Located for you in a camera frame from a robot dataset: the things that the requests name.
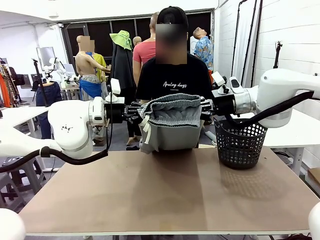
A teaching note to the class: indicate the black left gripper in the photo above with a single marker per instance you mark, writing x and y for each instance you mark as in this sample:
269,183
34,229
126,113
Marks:
115,112

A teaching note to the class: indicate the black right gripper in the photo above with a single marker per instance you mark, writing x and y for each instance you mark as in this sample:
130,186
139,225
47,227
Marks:
223,106

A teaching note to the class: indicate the grey training pants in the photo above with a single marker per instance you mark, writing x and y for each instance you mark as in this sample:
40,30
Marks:
172,135

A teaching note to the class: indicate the mannequin black coat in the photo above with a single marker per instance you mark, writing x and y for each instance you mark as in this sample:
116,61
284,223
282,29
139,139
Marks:
122,70

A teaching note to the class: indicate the person body black clothes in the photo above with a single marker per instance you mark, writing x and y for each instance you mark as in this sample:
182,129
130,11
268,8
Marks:
172,75

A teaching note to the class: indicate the black perforated plastic basket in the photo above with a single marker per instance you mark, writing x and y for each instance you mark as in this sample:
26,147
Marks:
240,150

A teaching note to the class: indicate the mannequin yellow shirt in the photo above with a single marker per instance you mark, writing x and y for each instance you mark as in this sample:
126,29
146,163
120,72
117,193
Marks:
101,67

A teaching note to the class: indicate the mannequin blue floral shirt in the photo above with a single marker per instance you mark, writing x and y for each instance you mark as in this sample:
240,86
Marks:
203,50

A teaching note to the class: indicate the mannequin pink crop top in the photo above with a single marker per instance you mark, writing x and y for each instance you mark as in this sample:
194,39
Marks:
143,55

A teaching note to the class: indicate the bare mannequin blue cloth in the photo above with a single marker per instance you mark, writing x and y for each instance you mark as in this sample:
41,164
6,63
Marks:
86,67

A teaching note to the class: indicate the small bare mannequin head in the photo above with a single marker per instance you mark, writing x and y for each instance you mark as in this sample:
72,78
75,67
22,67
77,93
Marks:
137,41

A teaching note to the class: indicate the light green sun hat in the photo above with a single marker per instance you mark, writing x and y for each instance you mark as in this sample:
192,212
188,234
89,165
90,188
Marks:
122,38

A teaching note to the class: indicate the black light stand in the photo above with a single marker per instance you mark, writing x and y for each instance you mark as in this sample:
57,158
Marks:
250,37

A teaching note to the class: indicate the blue jeans display form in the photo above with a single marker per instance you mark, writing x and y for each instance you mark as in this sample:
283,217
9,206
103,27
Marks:
50,95

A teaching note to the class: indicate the small white background robot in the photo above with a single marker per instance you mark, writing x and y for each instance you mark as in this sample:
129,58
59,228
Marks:
58,67

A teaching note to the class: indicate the small black tripod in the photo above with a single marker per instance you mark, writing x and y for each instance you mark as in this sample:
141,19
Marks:
278,51

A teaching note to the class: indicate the white side table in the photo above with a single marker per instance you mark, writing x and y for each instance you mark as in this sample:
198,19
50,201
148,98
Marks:
297,135

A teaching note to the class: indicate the black baseball cap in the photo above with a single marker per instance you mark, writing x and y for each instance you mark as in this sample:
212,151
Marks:
172,15

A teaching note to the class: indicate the white work table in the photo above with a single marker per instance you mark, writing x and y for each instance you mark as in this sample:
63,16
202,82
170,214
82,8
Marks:
22,115

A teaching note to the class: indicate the grey plastic stool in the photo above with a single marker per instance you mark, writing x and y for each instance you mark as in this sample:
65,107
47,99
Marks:
27,172
7,192

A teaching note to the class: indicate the clothes rack orange garments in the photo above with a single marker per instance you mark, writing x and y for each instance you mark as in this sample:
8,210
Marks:
6,85

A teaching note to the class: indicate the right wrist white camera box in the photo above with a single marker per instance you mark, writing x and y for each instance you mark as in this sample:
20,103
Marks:
218,78

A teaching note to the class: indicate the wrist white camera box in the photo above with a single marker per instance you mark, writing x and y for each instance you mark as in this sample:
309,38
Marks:
218,78
115,86

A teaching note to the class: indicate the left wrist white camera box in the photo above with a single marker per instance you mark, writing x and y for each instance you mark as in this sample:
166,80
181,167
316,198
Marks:
115,86

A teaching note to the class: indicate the black camera tripod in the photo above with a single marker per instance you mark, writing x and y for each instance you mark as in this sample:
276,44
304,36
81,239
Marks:
38,75

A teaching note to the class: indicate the grey wall monitor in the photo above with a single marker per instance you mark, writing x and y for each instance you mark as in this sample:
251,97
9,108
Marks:
45,56

